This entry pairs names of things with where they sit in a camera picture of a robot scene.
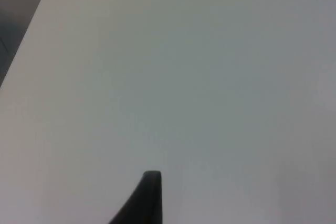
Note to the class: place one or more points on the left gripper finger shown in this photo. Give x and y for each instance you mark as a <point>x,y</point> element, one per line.
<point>147,203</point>

